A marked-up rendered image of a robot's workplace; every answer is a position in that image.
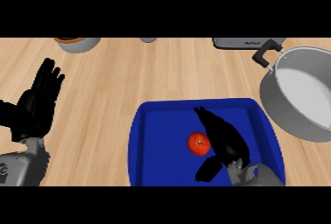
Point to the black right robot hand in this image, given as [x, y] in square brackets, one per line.
[224, 134]

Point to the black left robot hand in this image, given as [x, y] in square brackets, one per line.
[36, 99]

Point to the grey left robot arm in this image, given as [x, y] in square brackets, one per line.
[24, 166]

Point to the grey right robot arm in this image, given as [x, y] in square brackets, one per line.
[252, 176]

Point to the red tomato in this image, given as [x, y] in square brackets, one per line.
[197, 143]

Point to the blue tray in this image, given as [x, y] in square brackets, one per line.
[172, 140]

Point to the grey metal pot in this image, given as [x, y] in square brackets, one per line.
[298, 93]

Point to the grey bowl with orange rim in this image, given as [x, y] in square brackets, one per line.
[77, 44]

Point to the grey flat appliance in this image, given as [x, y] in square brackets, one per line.
[246, 43]

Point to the small grey round object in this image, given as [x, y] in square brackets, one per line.
[148, 39]

